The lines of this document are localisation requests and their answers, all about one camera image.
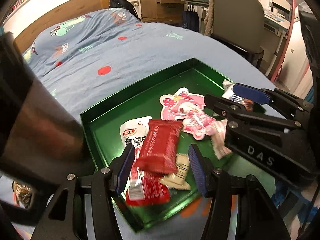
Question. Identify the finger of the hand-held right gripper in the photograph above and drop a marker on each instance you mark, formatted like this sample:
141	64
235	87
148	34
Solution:
225	107
250	92

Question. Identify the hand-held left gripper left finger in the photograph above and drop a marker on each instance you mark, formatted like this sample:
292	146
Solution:
125	166

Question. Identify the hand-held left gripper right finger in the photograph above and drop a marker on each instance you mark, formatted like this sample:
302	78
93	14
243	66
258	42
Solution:
197	171

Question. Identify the blue snack packet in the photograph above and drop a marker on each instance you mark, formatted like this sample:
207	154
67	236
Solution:
231	100

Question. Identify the red and white snack packet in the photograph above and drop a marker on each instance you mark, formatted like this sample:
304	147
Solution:
132	132

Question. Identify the dark red snack packet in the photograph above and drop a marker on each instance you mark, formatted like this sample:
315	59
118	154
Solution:
160	147

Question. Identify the green tray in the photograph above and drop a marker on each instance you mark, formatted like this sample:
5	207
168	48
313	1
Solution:
125	100

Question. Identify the beige snack packet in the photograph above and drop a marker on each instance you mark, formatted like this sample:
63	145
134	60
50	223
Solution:
180	175

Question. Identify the pink and white snack packet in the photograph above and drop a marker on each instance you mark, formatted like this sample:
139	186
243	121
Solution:
200	125

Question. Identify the pink striped snack packet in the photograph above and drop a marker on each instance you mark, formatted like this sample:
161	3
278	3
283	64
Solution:
221	142

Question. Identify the pink cartoon character packet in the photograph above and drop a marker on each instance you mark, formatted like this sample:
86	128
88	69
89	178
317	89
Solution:
175	105

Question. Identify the grey chair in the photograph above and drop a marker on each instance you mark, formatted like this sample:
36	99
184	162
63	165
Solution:
237	22

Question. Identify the beige fluffy scarf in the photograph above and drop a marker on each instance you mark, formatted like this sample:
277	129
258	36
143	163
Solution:
208	17

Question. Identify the dark tote bag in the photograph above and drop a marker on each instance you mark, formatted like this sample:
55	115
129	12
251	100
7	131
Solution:
190	18

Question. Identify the brown patterned packet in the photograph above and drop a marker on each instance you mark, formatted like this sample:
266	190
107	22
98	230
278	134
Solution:
22	195

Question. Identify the blue printed bed blanket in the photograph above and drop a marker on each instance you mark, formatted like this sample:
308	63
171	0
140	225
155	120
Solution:
112	55

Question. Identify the wooden cabinet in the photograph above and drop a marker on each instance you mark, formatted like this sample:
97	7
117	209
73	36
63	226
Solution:
160	7

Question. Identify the black backpack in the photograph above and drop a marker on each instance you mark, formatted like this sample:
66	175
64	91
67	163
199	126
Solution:
122	5

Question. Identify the wooden headboard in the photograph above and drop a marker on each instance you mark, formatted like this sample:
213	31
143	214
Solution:
62	10

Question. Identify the pink frame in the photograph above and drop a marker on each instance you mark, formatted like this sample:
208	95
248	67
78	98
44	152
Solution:
287	35

